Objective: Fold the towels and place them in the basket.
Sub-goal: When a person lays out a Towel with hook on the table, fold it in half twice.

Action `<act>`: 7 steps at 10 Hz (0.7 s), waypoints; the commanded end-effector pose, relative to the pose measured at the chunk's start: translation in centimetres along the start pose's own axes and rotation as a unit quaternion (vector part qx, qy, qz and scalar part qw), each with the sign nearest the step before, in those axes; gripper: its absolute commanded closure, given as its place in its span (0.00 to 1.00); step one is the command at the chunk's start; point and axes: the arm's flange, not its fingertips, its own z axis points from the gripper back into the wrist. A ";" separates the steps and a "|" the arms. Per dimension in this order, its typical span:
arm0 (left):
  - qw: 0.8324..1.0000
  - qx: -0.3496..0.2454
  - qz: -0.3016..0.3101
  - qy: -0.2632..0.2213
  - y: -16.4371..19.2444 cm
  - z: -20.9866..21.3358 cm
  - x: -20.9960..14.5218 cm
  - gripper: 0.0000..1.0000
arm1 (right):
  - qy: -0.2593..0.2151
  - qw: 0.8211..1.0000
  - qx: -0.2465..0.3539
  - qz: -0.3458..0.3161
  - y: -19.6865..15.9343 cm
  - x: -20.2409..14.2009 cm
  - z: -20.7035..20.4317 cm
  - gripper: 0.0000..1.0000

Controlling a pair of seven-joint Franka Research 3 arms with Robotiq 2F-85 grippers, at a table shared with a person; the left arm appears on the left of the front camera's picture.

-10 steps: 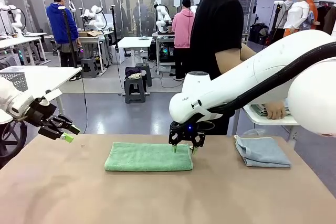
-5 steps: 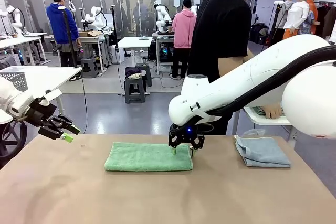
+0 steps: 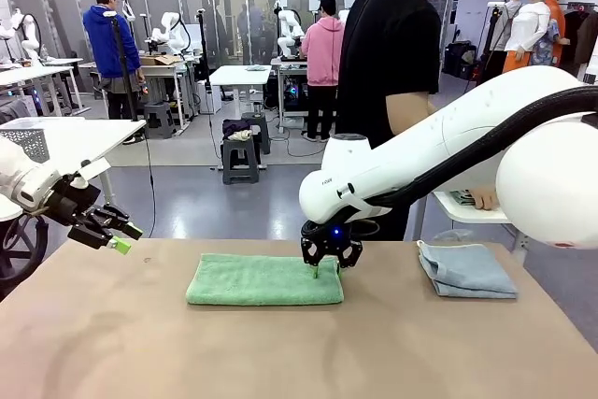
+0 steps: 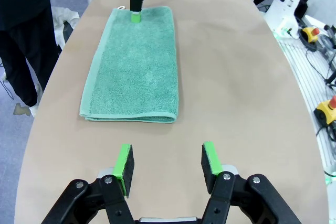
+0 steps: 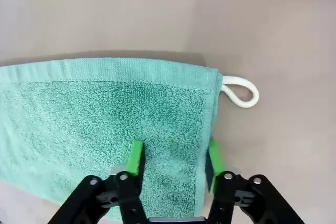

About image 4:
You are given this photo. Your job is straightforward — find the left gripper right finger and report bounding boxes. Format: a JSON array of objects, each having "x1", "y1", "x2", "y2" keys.
[{"x1": 201, "y1": 141, "x2": 303, "y2": 224}]

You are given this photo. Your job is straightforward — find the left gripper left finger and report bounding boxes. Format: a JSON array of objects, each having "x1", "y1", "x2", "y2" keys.
[{"x1": 41, "y1": 144, "x2": 136, "y2": 224}]

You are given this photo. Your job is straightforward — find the green terry towel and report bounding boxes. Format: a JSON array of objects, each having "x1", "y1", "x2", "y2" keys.
[{"x1": 79, "y1": 5, "x2": 180, "y2": 124}]

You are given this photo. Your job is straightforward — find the person in black T-shirt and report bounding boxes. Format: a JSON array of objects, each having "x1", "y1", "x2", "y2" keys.
[{"x1": 0, "y1": 0, "x2": 60, "y2": 117}]

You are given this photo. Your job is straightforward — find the yellow emergency stop button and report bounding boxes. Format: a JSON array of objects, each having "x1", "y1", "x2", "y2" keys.
[
  {"x1": 300, "y1": 26, "x2": 321, "y2": 44},
  {"x1": 314, "y1": 97, "x2": 336, "y2": 127}
]

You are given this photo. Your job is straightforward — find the white ribbed base platform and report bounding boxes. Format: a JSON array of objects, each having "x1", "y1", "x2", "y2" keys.
[{"x1": 274, "y1": 34, "x2": 336, "y2": 176}]

